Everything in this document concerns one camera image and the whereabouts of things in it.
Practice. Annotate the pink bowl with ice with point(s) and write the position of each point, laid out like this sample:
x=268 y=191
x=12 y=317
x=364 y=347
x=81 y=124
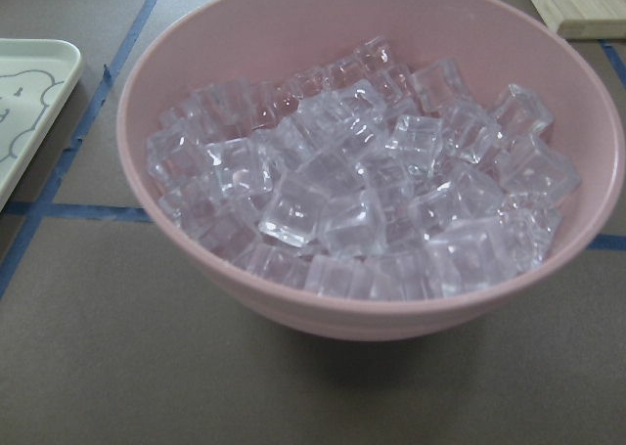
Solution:
x=370 y=169

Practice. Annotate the wooden cutting board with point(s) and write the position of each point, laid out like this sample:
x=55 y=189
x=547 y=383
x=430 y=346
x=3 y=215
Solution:
x=583 y=19

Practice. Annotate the cream bear tray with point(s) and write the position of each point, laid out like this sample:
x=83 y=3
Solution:
x=37 y=78

